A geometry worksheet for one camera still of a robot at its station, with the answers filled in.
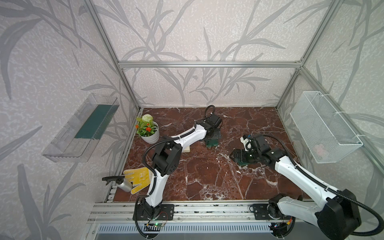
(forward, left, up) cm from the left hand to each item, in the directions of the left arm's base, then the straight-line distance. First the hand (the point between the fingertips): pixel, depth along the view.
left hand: (213, 136), depth 95 cm
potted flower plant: (-1, +40, +8) cm, 41 cm away
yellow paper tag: (-23, +43, -7) cm, 49 cm away
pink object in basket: (-17, -51, +15) cm, 56 cm away
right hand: (-16, -11, +5) cm, 20 cm away
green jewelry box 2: (-23, -12, +13) cm, 29 cm away
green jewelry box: (-2, +2, -5) cm, 6 cm away
